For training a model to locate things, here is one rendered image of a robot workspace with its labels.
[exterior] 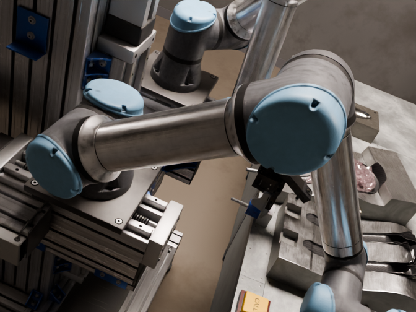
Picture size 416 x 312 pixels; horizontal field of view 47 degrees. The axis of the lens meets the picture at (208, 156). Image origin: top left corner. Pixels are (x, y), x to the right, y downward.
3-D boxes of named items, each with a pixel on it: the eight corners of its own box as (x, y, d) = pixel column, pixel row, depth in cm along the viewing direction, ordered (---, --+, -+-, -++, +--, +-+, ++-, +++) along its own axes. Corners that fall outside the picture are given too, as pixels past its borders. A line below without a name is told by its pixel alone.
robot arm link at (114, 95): (143, 139, 104) (158, 88, 96) (112, 174, 94) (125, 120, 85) (95, 115, 105) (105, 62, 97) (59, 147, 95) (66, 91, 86)
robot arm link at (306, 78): (84, 162, 97) (363, 121, 71) (37, 207, 85) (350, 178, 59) (56, 109, 92) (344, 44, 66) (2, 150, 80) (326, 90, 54)
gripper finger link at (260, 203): (245, 210, 142) (257, 184, 138) (264, 218, 141) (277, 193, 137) (243, 215, 139) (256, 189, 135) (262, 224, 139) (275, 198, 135)
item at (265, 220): (225, 209, 144) (231, 197, 141) (230, 199, 148) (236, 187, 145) (265, 228, 144) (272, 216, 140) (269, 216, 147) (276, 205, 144)
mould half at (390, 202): (268, 201, 153) (281, 177, 146) (258, 147, 172) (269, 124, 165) (405, 226, 164) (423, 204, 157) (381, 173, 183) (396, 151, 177)
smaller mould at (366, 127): (325, 125, 197) (333, 112, 193) (327, 107, 209) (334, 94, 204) (371, 143, 197) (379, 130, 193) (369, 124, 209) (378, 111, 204)
